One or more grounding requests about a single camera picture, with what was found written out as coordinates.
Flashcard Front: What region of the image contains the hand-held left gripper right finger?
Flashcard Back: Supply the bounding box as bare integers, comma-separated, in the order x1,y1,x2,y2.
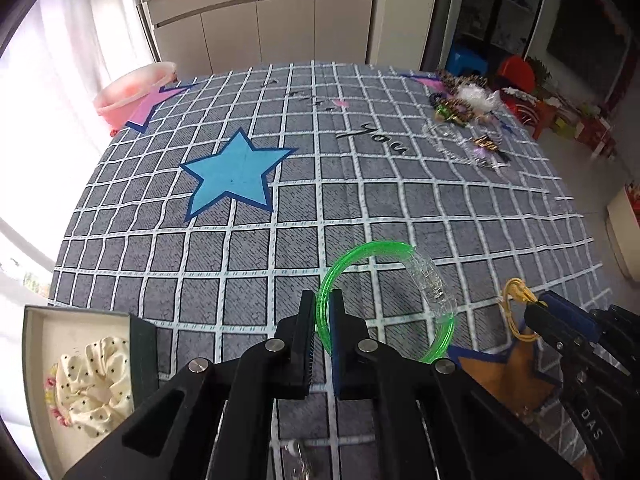
329,294,583,480

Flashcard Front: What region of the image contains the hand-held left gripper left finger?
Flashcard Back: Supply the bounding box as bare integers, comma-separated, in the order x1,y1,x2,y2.
62,290,317,480

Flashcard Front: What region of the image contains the red plastic stool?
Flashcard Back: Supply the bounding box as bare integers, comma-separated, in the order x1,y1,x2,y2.
497,56,536,94

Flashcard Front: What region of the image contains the green translucent bracelet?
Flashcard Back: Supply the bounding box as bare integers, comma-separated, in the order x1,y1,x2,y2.
316,241,456,365

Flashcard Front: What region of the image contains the grey checked star tablecloth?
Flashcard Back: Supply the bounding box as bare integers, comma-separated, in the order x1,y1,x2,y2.
47,60,614,480

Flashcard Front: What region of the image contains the clear plastic bag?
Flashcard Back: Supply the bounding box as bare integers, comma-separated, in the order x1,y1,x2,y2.
422,120,512,169

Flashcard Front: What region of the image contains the white curtain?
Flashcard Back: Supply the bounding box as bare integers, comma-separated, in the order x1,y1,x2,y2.
0,0,157,311

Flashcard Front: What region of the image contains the pink yellow beaded bracelet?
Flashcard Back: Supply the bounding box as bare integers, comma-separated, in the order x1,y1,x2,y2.
44,364,69,428

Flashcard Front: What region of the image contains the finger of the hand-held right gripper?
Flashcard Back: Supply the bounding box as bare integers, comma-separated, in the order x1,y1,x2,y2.
541,292,602,342
523,305,571,352

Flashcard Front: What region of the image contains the dark shelf unit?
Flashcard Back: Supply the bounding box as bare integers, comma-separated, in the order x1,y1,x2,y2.
452,0,547,57

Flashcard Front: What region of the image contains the blue plastic stool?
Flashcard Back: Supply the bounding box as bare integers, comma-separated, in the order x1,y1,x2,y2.
446,44,489,75

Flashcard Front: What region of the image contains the cream polka dot scrunchie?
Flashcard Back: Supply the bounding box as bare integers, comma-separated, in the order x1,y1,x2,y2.
54,336,135,438

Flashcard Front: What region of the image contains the beige cabinet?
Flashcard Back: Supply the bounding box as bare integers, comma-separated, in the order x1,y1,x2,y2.
140,0,379,79

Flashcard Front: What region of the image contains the yellow hair tie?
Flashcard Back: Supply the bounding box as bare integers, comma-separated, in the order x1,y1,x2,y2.
501,278,544,344

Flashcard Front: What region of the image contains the pink plastic basin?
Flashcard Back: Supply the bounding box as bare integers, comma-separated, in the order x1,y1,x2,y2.
92,61,178,130

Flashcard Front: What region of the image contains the beige lined jewelry tray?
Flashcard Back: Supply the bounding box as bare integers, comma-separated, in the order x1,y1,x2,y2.
22,305,160,480

